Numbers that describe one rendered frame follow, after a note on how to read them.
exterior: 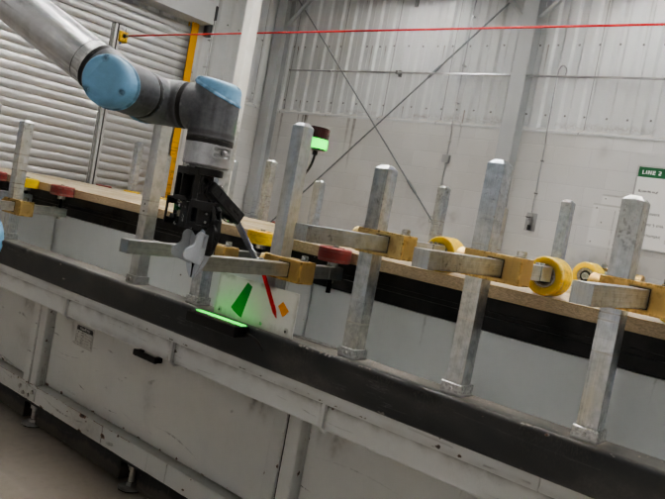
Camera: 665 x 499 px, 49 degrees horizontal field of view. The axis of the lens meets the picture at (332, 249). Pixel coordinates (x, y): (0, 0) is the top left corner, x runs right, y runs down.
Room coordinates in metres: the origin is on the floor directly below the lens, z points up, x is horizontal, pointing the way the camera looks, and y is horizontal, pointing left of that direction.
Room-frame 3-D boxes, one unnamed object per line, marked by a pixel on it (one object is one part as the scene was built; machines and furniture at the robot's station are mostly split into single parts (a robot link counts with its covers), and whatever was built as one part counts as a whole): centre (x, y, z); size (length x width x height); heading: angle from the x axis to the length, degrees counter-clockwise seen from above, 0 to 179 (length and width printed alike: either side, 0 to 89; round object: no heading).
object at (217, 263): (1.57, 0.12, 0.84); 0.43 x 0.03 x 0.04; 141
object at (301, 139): (1.65, 0.11, 0.93); 0.03 x 0.03 x 0.48; 51
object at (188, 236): (1.40, 0.28, 0.86); 0.06 x 0.03 x 0.09; 141
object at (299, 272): (1.63, 0.10, 0.85); 0.13 x 0.06 x 0.05; 51
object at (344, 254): (1.73, -0.01, 0.85); 0.08 x 0.08 x 0.11
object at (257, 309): (1.65, 0.15, 0.75); 0.26 x 0.01 x 0.10; 51
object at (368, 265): (1.49, -0.08, 0.86); 0.03 x 0.03 x 0.48; 51
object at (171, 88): (1.42, 0.38, 1.14); 0.12 x 0.12 x 0.09; 73
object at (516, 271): (1.32, -0.29, 0.95); 0.13 x 0.06 x 0.05; 51
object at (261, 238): (1.89, 0.19, 0.85); 0.08 x 0.08 x 0.11
